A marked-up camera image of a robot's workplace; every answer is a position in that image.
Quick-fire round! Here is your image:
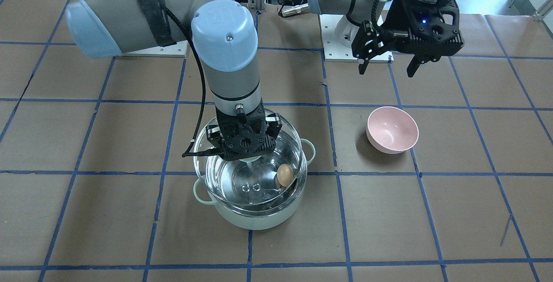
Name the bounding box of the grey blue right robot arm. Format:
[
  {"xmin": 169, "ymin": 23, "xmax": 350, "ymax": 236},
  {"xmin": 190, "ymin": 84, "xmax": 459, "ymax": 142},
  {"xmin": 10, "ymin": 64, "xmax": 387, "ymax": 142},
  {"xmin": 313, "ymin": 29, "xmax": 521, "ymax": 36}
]
[{"xmin": 66, "ymin": 0, "xmax": 282, "ymax": 161}]

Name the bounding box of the glass pot lid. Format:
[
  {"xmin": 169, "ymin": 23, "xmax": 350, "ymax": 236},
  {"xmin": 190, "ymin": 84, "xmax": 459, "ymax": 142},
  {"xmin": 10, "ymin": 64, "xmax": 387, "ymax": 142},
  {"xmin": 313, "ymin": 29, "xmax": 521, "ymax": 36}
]
[{"xmin": 190, "ymin": 115, "xmax": 310, "ymax": 209}]

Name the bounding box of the pink bowl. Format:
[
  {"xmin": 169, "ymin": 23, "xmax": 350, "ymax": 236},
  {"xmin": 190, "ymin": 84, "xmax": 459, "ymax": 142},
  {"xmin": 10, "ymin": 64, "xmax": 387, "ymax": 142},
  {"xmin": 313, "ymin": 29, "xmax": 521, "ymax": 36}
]
[{"xmin": 366, "ymin": 106, "xmax": 420, "ymax": 154}]

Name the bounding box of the beige egg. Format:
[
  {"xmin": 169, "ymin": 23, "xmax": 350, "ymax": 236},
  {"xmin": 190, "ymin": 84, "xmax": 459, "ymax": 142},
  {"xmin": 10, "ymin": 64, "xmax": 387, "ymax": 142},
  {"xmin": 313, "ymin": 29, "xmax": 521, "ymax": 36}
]
[{"xmin": 276, "ymin": 164, "xmax": 295, "ymax": 187}]

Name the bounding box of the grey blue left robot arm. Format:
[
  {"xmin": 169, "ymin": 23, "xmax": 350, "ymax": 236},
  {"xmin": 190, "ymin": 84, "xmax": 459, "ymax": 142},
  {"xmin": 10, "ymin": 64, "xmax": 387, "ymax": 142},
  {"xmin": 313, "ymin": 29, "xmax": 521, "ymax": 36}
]
[{"xmin": 308, "ymin": 0, "xmax": 464, "ymax": 77}]

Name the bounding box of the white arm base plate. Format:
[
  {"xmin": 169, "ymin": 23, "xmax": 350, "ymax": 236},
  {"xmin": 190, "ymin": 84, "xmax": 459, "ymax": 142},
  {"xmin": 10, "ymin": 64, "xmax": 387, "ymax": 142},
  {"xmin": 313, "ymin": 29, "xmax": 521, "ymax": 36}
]
[
  {"xmin": 122, "ymin": 40, "xmax": 188, "ymax": 58},
  {"xmin": 319, "ymin": 13, "xmax": 394, "ymax": 63}
]

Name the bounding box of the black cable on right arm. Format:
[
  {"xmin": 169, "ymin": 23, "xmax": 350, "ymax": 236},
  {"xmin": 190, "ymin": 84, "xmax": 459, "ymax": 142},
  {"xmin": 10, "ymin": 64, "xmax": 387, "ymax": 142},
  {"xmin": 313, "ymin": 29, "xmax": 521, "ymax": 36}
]
[{"xmin": 102, "ymin": 0, "xmax": 225, "ymax": 158}]

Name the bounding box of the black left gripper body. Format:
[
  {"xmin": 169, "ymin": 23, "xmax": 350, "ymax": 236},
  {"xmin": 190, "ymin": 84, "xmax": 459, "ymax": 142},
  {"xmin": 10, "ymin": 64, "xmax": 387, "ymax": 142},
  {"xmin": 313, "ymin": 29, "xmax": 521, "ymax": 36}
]
[{"xmin": 351, "ymin": 0, "xmax": 464, "ymax": 60}]

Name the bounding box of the pale green cooking pot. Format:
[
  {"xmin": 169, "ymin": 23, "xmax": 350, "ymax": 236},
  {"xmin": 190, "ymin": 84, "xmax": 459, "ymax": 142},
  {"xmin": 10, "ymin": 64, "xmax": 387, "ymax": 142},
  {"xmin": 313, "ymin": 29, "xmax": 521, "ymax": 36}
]
[{"xmin": 192, "ymin": 139, "xmax": 316, "ymax": 230}]

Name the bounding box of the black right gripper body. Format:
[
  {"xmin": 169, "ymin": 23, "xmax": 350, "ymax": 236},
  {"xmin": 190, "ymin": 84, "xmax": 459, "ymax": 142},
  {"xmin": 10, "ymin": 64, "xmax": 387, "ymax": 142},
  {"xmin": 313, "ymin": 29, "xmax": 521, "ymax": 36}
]
[{"xmin": 206, "ymin": 104, "xmax": 283, "ymax": 161}]

